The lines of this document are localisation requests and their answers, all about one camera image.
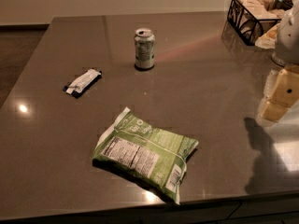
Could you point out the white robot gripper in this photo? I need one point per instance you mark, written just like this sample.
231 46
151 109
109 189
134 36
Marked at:
288 38

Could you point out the napkins in basket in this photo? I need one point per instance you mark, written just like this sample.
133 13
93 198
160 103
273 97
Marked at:
267 40

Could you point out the white and blue snack bar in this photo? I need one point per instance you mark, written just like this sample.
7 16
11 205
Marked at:
80 84

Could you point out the black wire basket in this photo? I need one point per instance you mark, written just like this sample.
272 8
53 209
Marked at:
253 18

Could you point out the green 7up soda can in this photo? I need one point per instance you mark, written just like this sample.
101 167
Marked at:
144 48

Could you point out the green jalapeno chip bag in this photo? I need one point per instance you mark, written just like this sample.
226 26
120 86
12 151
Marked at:
154 157

